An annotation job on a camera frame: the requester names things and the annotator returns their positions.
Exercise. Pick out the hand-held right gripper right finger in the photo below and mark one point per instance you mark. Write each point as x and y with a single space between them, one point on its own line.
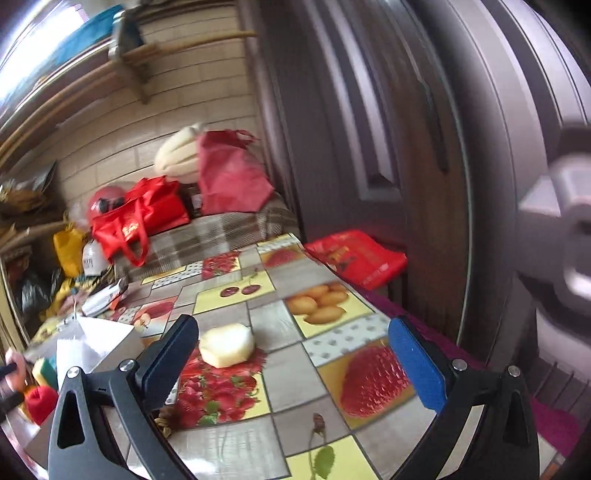
415 364

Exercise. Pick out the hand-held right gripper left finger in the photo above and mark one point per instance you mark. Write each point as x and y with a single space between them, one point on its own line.
168 360

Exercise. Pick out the round cream sponge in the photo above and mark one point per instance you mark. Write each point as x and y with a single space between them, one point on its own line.
226 346

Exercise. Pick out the white cardboard box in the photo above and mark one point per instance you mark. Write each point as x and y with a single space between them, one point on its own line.
92 341

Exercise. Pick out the person's left hand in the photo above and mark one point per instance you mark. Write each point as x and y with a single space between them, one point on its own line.
19 381

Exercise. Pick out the red apple plush toy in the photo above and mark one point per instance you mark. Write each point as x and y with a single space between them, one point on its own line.
40 404

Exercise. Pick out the yellow green scouring sponge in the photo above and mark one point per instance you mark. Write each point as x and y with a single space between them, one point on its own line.
44 369

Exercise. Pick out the white power bank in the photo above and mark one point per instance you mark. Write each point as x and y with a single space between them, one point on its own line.
104 297

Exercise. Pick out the black plastic bag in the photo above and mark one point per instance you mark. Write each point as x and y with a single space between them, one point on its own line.
30 295

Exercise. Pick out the red printed bag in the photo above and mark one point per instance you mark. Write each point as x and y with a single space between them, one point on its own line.
360 258

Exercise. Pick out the fruit print tablecloth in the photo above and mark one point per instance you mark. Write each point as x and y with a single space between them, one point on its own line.
286 332

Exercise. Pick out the white helmet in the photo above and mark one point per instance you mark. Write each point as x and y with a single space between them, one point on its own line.
94 258

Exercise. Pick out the plaid cloth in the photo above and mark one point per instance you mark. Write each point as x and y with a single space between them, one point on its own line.
207 235

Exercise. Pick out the red tote bag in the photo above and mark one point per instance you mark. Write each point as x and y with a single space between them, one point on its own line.
138 217

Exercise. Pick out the yellow shopping bag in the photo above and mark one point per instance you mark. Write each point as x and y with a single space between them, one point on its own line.
69 249

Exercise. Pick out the wooden shelf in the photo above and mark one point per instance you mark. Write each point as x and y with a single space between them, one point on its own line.
37 230

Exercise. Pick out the pink helmet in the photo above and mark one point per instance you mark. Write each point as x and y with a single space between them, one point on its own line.
104 194

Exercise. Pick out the red nonwoven bag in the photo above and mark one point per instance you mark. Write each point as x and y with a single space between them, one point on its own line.
231 180

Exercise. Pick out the cream foam sheet stack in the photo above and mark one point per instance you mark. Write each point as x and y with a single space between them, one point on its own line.
178 152

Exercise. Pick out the brown paper bags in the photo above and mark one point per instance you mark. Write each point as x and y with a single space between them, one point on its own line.
27 194

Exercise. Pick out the brown panelled door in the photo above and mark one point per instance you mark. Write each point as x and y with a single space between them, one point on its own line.
369 92

